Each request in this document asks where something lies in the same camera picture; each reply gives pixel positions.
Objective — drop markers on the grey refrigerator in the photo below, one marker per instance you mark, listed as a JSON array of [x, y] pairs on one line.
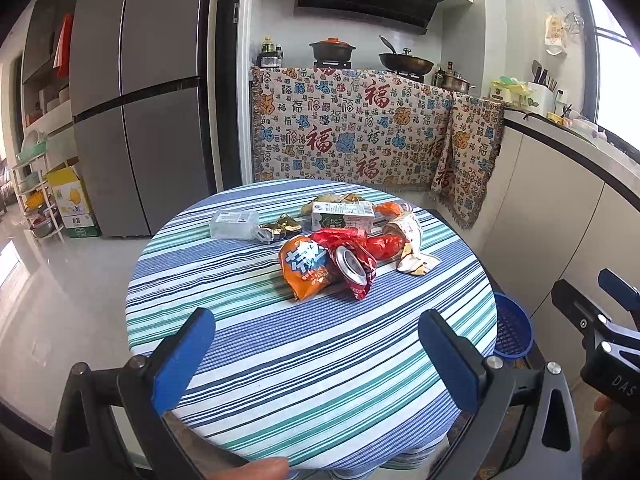
[[140, 107]]

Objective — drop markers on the black wok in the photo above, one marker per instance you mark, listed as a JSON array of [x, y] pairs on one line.
[[404, 62]]

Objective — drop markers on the person's left hand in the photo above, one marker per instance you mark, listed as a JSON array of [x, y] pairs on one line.
[[274, 468]]

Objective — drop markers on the white kitchen cabinet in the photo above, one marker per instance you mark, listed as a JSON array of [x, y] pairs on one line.
[[558, 208]]

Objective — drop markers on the white patterned paper cup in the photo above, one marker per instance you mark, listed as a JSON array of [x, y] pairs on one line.
[[412, 260]]

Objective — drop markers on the red wrapper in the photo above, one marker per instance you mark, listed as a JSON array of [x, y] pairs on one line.
[[380, 247]]

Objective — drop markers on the orange clear candy wrapper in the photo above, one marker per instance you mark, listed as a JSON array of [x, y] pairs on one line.
[[392, 210]]

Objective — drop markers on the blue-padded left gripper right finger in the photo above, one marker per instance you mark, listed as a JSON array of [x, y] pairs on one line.
[[481, 387]]

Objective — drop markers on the gold foil wrapper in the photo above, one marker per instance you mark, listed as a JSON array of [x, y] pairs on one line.
[[281, 229]]

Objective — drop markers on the person's right hand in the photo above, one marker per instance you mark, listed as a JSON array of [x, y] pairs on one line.
[[612, 448]]

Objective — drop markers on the crushed red can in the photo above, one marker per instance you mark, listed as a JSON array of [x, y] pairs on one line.
[[357, 267]]

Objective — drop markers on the yellow green kitchen appliance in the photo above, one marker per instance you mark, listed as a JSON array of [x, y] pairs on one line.
[[510, 91]]

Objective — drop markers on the black clay pot orange lid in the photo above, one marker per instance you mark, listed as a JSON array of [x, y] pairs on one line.
[[332, 50]]

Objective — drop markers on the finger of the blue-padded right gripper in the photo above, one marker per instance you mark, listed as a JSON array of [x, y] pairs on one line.
[[626, 295], [583, 314]]

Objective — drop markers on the green white milk carton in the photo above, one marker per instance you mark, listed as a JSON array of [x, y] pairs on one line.
[[359, 215]]

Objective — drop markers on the patterned fu cloth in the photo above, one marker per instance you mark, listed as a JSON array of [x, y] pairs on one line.
[[373, 127]]

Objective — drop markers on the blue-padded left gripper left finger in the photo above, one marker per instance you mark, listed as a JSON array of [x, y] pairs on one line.
[[150, 386]]

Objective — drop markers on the white storage rack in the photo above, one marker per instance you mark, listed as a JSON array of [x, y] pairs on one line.
[[35, 194]]

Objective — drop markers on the blue plastic waste basket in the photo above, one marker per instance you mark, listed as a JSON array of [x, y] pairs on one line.
[[515, 336]]

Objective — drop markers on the steel pot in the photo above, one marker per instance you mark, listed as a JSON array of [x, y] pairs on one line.
[[450, 82]]

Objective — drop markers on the white yellow snack bag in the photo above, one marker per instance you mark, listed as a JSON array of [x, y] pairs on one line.
[[330, 198]]

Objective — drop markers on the blue striped tablecloth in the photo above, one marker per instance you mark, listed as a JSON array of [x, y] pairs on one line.
[[332, 383]]

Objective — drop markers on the white knife block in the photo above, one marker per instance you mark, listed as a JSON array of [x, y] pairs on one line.
[[541, 98]]

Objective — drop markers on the orange snack bag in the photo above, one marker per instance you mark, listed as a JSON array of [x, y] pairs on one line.
[[304, 266]]

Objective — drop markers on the yellow cardboard box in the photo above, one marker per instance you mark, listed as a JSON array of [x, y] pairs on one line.
[[71, 197]]

